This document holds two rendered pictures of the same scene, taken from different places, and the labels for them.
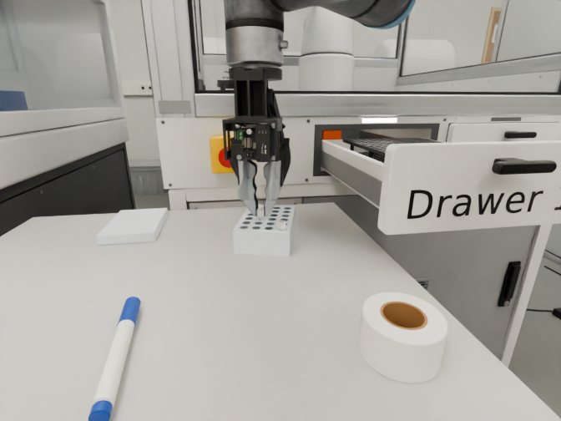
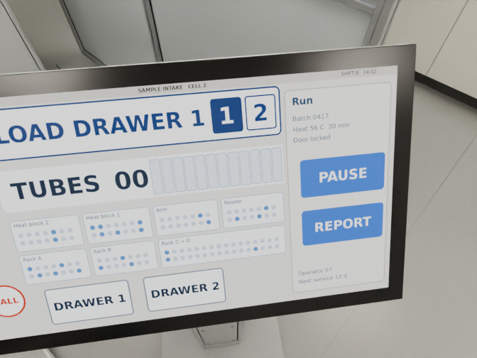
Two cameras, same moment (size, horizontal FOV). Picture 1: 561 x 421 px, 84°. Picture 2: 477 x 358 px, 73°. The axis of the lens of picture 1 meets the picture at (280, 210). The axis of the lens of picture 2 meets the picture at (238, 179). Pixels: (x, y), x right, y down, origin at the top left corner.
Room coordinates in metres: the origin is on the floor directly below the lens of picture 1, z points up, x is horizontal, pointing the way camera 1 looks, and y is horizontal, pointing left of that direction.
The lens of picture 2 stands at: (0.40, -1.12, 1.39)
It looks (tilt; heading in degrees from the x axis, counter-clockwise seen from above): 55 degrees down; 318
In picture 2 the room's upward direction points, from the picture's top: straight up
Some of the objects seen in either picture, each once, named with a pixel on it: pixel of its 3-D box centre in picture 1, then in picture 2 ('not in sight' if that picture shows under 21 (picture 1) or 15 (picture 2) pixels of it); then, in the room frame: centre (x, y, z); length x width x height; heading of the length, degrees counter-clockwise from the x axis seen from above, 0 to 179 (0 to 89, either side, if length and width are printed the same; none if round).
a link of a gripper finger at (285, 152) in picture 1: (275, 158); not in sight; (0.47, 0.01, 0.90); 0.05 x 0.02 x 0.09; 84
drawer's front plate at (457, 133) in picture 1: (502, 147); not in sight; (0.75, -0.53, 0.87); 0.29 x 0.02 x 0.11; 99
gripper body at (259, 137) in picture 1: (255, 116); not in sight; (0.45, 0.03, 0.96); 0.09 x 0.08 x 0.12; 174
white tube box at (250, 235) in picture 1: (267, 227); not in sight; (0.48, 0.02, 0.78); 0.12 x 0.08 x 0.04; 174
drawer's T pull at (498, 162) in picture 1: (515, 164); not in sight; (0.36, -0.27, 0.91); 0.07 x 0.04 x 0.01; 99
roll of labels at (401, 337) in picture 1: (400, 333); not in sight; (0.23, -0.11, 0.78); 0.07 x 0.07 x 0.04
